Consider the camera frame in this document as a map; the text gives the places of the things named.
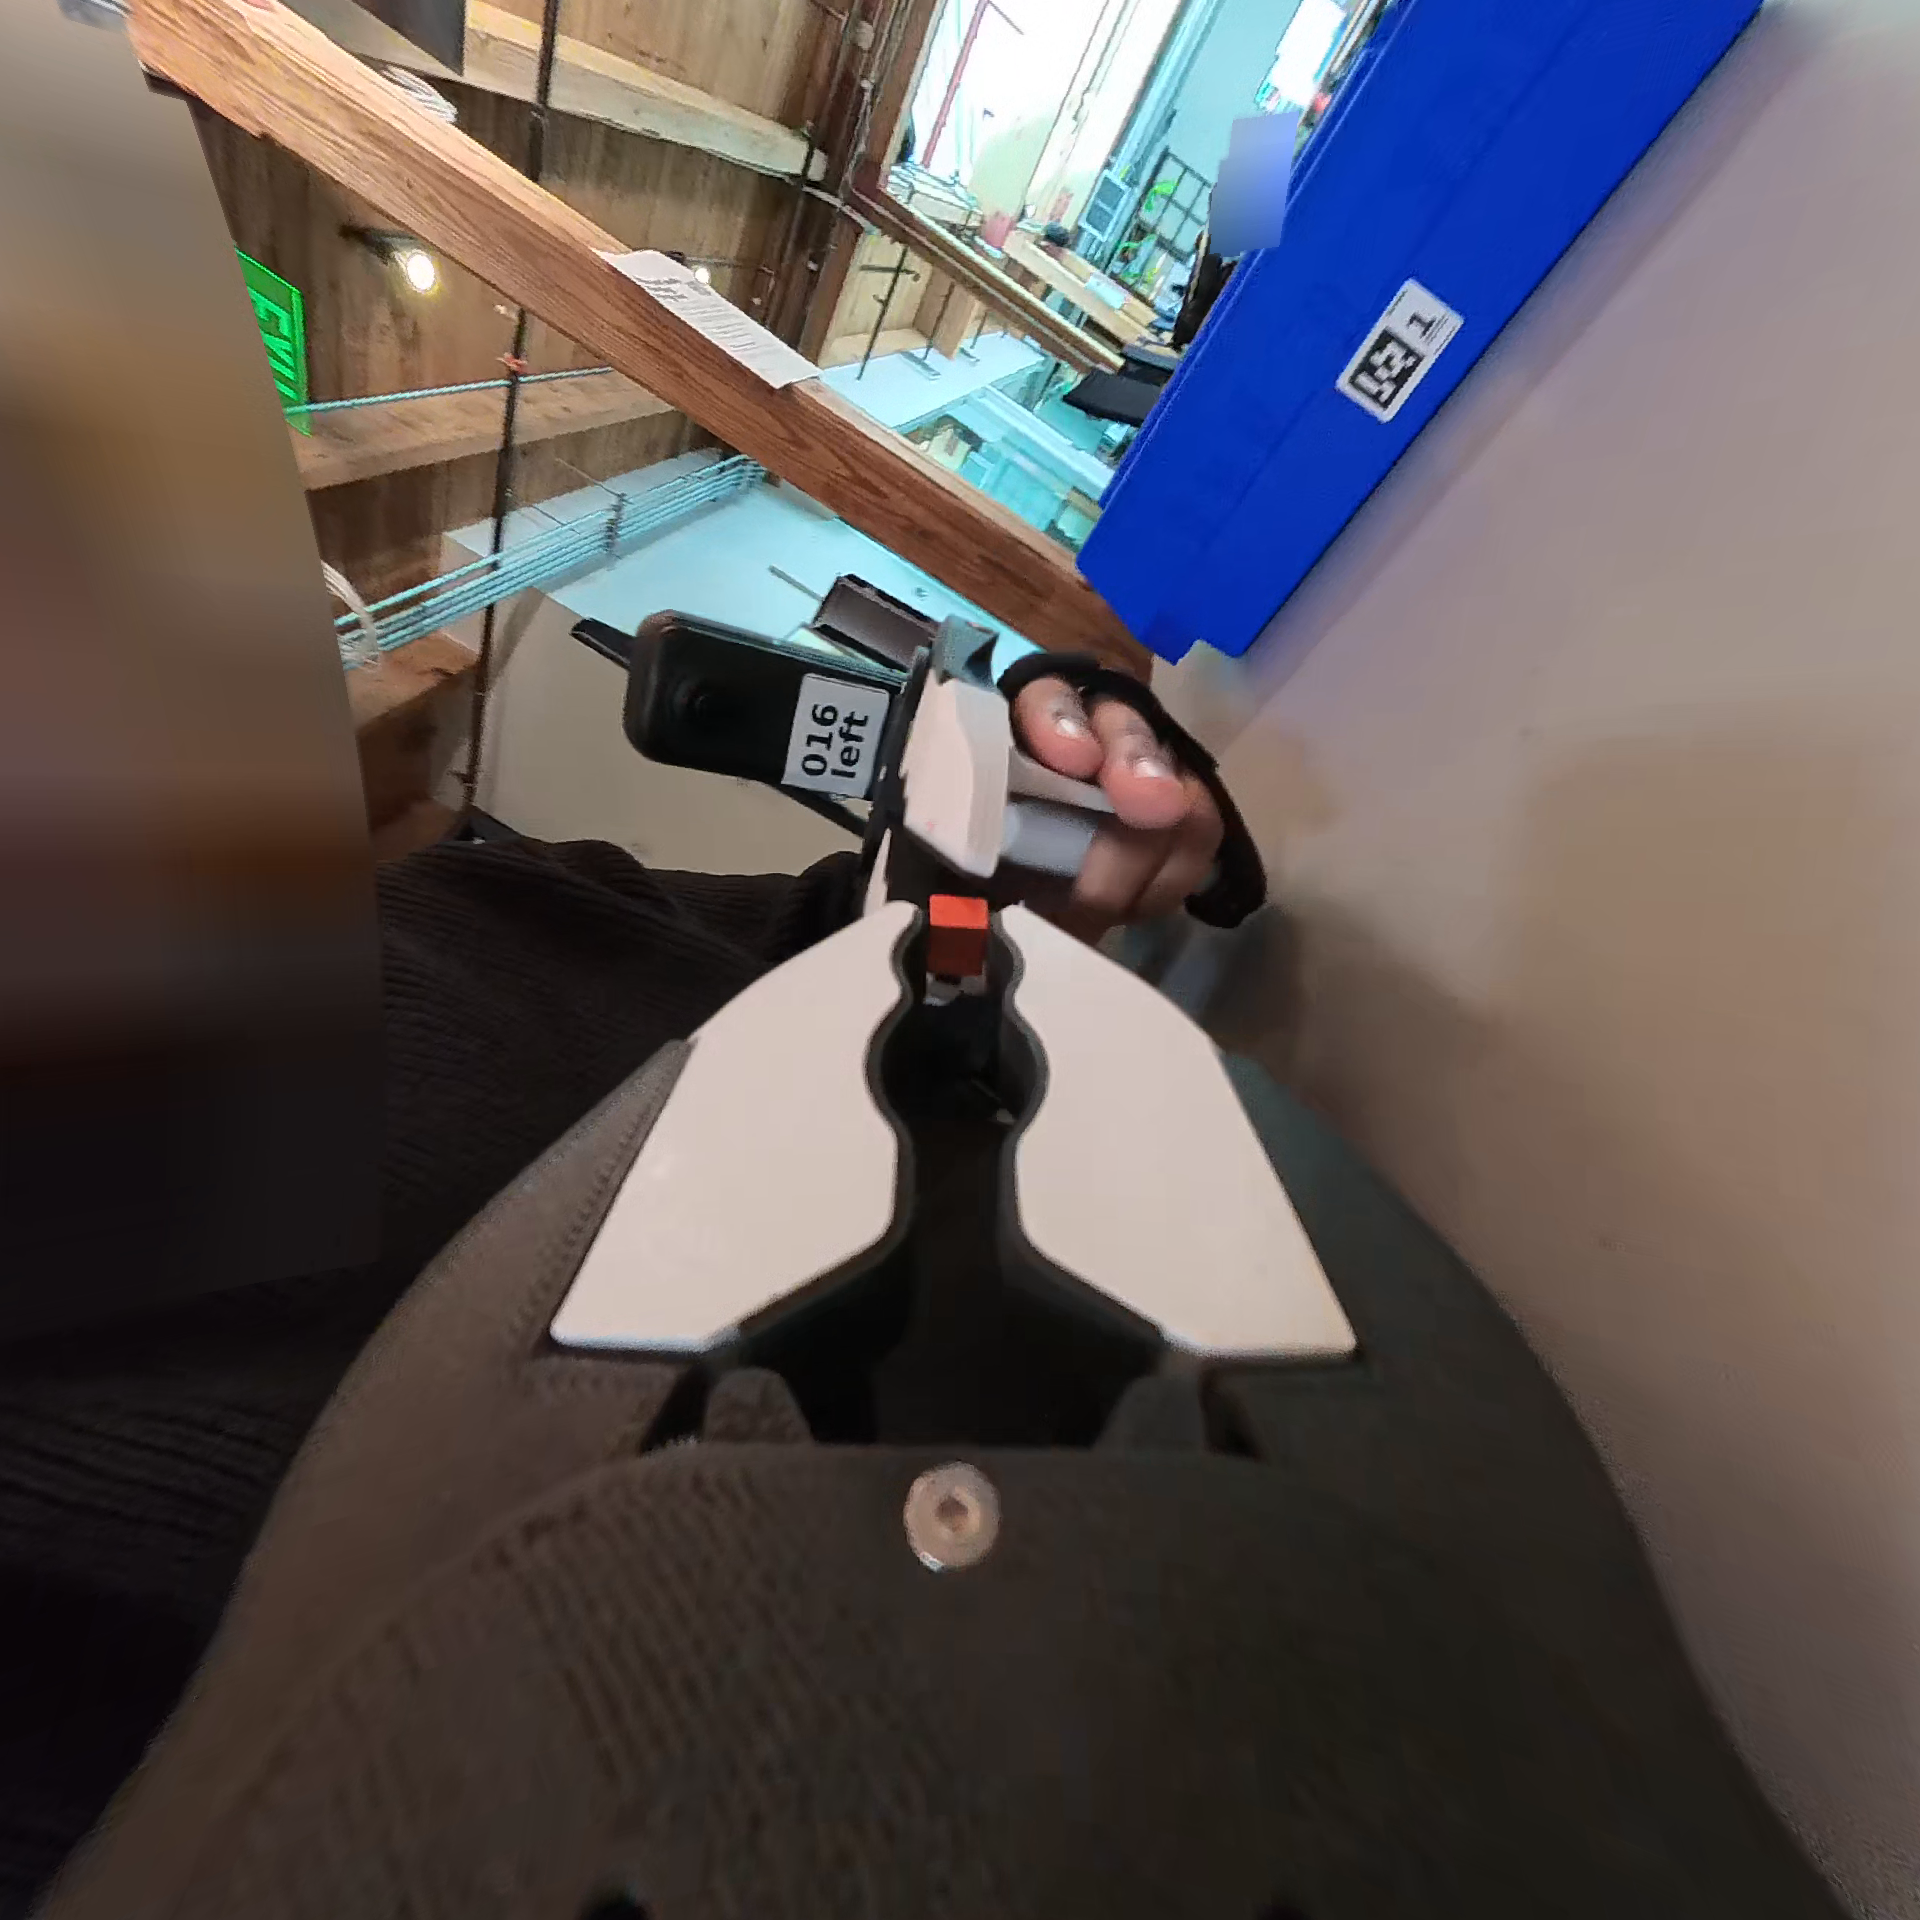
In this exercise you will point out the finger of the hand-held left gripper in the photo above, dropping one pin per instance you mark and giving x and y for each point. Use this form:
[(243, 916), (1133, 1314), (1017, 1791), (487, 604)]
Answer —
[(961, 781), (881, 886)]

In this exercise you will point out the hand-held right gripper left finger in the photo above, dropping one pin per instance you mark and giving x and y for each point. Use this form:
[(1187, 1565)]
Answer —
[(751, 1185)]

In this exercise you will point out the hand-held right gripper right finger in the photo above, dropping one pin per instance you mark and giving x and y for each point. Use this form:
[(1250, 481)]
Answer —
[(1185, 1201)]

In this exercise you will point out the small red cube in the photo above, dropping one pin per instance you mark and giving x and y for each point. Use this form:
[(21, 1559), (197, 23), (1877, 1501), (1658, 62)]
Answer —
[(957, 933)]

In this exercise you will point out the person's left forearm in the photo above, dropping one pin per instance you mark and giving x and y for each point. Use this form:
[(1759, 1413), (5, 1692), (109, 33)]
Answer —
[(751, 901)]

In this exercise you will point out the person's left hand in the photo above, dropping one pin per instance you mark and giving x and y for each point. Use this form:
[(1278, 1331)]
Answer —
[(1141, 841)]

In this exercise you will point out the black display panel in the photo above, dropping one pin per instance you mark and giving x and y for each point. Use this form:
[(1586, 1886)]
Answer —
[(869, 623)]

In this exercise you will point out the metal conduit pipes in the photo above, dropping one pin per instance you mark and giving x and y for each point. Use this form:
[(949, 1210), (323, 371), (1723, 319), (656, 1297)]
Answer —
[(569, 548)]

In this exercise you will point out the white paper notice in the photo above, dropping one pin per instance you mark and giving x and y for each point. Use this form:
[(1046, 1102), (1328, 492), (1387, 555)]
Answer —
[(704, 317)]

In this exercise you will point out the black office chair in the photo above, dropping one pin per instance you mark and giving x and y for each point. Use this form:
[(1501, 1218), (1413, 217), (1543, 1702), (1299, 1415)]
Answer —
[(1126, 394)]

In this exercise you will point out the wooden support beam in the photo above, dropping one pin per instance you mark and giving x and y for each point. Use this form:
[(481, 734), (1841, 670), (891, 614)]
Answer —
[(599, 284)]

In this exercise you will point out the ceiling spot lamp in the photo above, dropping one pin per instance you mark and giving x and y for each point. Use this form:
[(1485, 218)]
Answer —
[(416, 270)]

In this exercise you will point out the green exit sign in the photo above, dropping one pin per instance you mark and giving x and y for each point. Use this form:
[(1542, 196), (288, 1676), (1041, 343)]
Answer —
[(275, 340)]

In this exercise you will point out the blue bin with tag label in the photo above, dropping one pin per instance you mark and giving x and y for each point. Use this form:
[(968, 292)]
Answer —
[(1425, 301)]

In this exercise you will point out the grey ceiling duct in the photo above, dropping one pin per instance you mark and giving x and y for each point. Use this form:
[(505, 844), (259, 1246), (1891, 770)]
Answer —
[(389, 30)]

